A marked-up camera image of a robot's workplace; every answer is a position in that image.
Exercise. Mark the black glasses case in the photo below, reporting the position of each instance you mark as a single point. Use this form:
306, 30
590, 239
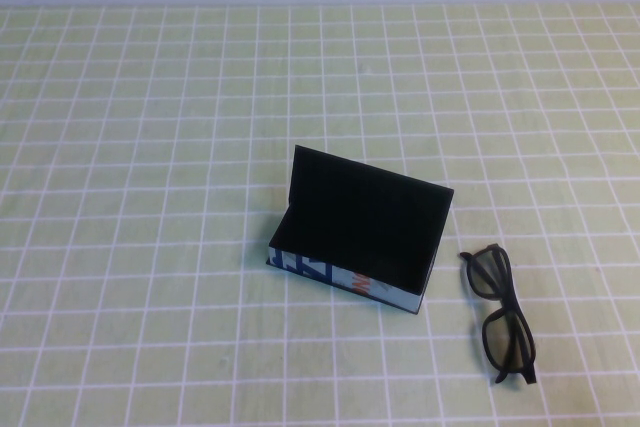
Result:
360, 217

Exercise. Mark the black frame glasses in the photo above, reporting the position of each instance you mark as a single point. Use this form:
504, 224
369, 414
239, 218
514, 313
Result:
509, 303

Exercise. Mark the green white checked tablecloth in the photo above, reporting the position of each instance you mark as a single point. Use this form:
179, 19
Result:
150, 97

